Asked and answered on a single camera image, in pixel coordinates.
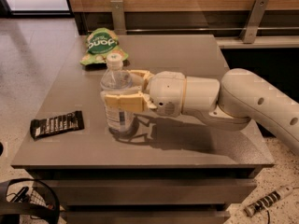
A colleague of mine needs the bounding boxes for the grey drawer cabinet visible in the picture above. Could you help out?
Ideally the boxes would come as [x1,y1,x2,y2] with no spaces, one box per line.
[12,38,274,224]

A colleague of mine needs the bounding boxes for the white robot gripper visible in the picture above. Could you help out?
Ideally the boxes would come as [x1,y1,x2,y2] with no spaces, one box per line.
[101,70,186,117]

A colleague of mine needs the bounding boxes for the right metal bracket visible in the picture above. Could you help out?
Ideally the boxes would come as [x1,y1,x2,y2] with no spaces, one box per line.
[240,0,269,44]

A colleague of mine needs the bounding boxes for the metal bracket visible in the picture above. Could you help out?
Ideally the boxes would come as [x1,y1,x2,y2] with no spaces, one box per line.
[240,0,269,44]
[110,0,127,35]

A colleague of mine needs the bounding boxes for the black round basket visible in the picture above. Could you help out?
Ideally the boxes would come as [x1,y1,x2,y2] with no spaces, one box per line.
[0,178,60,224]

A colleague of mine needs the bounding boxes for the black rxbar chocolate bar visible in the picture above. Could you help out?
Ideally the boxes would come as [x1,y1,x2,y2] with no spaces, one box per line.
[30,111,85,140]

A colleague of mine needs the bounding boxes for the left metal bracket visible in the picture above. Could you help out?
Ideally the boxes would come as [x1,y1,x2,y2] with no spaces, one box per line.
[110,0,127,35]

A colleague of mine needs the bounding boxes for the green snack bag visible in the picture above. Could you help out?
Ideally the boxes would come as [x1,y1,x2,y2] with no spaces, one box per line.
[80,28,128,65]

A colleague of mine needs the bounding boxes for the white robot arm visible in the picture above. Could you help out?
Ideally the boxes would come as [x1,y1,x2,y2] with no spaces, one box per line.
[101,68,299,154]

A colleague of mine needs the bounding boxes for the clear plastic water bottle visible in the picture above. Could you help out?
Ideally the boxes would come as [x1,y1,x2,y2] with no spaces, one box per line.
[100,53,134,134]

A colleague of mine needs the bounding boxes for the white power strip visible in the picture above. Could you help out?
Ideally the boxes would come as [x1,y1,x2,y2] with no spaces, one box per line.
[244,186,293,217]

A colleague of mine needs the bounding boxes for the black power cable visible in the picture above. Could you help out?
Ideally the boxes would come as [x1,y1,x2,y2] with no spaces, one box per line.
[260,201,272,224]

